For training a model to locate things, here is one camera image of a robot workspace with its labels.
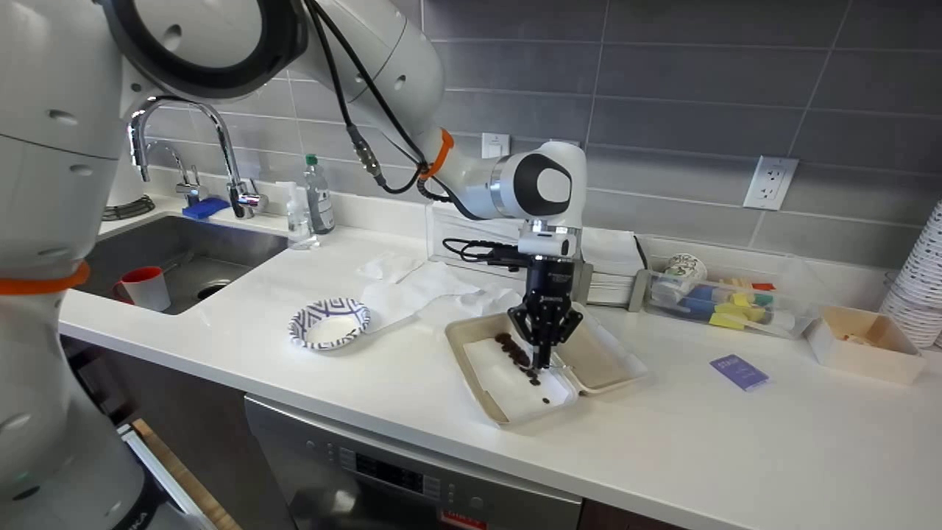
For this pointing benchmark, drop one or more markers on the patterned paper cup stack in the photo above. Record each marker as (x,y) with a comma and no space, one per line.
(913,297)

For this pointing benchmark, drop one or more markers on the stainless dishwasher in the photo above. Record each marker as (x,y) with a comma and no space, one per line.
(339,477)

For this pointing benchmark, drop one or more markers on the beige takeout clamshell container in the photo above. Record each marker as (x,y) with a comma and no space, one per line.
(497,369)

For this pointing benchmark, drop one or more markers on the blue card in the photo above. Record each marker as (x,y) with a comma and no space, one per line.
(739,372)

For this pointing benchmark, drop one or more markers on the clear tray of packets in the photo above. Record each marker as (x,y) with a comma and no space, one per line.
(688,290)

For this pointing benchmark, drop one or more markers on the white condiment holder box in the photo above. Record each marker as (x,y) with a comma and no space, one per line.
(608,266)

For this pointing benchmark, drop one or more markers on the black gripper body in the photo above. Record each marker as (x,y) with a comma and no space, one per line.
(545,297)

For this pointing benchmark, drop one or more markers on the steel sink basin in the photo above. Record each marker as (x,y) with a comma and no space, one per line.
(198,258)

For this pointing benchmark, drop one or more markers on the white wall outlet right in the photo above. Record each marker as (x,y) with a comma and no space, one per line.
(769,184)

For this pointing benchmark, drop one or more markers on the clear pump soap dispenser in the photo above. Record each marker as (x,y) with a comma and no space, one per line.
(299,213)

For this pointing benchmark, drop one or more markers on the red and white cup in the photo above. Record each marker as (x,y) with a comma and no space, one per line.
(146,285)

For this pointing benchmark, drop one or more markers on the crumpled clear plastic wrap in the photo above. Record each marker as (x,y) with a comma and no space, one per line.
(436,293)

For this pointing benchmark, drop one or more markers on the small cardboard box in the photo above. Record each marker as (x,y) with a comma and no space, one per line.
(863,344)

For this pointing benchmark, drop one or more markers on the blue sponge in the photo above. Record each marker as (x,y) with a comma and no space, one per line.
(204,207)

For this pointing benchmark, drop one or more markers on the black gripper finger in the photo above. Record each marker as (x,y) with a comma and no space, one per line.
(561,334)
(526,334)

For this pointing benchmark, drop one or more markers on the white light switch plate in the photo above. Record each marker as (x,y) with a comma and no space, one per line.
(492,146)

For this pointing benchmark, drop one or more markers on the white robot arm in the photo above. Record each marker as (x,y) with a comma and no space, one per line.
(77,81)

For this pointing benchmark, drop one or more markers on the white napkin dispenser box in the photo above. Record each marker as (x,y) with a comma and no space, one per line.
(476,241)

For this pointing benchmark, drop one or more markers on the blue patterned paper bowl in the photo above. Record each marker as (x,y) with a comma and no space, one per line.
(330,325)

